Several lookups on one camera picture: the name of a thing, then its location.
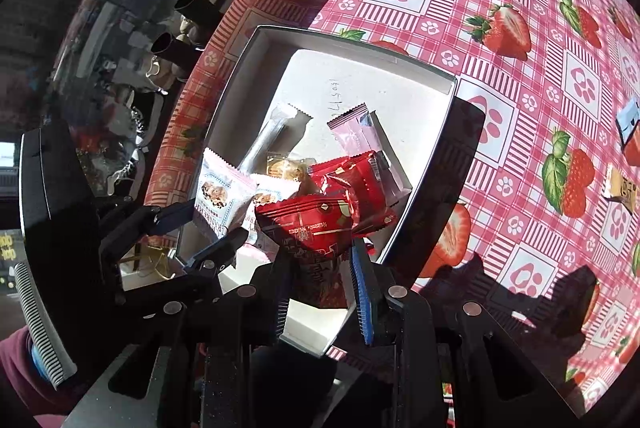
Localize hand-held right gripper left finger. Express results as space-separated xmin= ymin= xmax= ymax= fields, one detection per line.
xmin=65 ymin=253 xmax=297 ymax=428

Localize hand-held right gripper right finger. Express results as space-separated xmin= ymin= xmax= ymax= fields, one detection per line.
xmin=350 ymin=242 xmax=581 ymax=428

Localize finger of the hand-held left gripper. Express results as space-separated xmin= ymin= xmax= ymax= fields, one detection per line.
xmin=117 ymin=227 xmax=251 ymax=316
xmin=100 ymin=198 xmax=201 ymax=259

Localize white pink snack packet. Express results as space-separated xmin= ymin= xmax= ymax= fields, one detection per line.
xmin=245 ymin=173 xmax=301 ymax=259
xmin=197 ymin=147 xmax=258 ymax=241

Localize red foil snack packet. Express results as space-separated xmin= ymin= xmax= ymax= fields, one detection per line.
xmin=307 ymin=161 xmax=361 ymax=209
xmin=345 ymin=151 xmax=398 ymax=234
xmin=255 ymin=193 xmax=361 ymax=309

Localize dark box with white inside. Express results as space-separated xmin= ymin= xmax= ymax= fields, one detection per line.
xmin=117 ymin=25 xmax=486 ymax=356

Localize person's left forearm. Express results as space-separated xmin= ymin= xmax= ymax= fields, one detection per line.
xmin=0 ymin=325 xmax=66 ymax=428

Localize clear cookie packet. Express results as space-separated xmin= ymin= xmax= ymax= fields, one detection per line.
xmin=265 ymin=152 xmax=308 ymax=184

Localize silver stick snack packet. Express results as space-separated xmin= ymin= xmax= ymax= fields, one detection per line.
xmin=237 ymin=102 xmax=313 ymax=176

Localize grey snack packet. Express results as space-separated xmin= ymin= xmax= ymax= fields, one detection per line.
xmin=372 ymin=111 xmax=413 ymax=204

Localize black tube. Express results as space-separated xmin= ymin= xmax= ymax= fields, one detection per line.
xmin=151 ymin=33 xmax=201 ymax=69
xmin=174 ymin=0 xmax=223 ymax=26

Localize yellow snack packet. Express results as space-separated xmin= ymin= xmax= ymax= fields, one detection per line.
xmin=602 ymin=163 xmax=640 ymax=204

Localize light blue snack packet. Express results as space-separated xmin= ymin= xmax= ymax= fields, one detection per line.
xmin=616 ymin=97 xmax=640 ymax=148

